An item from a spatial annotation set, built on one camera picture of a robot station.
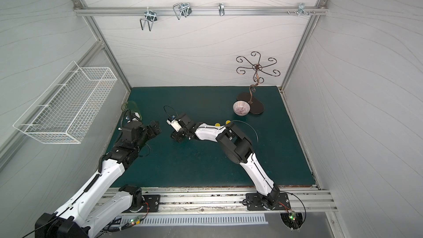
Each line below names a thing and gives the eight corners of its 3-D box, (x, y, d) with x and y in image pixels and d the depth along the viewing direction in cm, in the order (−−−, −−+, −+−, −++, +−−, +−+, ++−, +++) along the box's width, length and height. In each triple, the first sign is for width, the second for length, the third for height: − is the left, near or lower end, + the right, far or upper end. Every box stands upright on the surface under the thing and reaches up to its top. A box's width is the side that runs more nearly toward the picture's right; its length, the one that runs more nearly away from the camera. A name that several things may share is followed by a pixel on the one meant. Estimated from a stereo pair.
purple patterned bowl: (233, 116, 107) (234, 111, 104) (232, 105, 114) (233, 100, 110) (249, 116, 108) (251, 111, 104) (247, 105, 114) (249, 100, 110)
